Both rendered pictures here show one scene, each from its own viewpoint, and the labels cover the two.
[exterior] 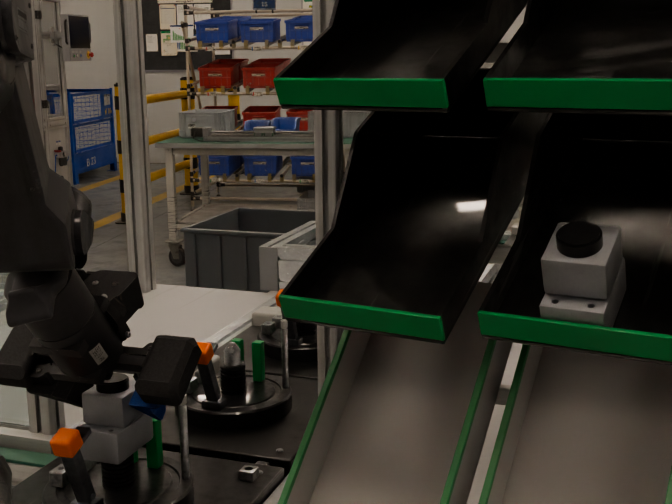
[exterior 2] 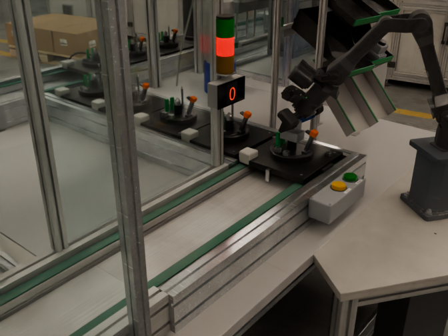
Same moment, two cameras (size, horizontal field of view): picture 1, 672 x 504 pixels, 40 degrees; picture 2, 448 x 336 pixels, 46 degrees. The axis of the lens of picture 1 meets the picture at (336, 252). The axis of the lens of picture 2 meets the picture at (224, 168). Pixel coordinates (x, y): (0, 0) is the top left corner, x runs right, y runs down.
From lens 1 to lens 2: 1.80 m
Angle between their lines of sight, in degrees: 66
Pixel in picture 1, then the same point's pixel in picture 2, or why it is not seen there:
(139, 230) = not seen: outside the picture
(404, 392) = not seen: hidden behind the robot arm
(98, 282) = (293, 90)
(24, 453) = (227, 172)
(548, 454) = not seen: hidden behind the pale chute
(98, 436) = (301, 133)
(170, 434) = (245, 145)
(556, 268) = (383, 49)
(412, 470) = (347, 105)
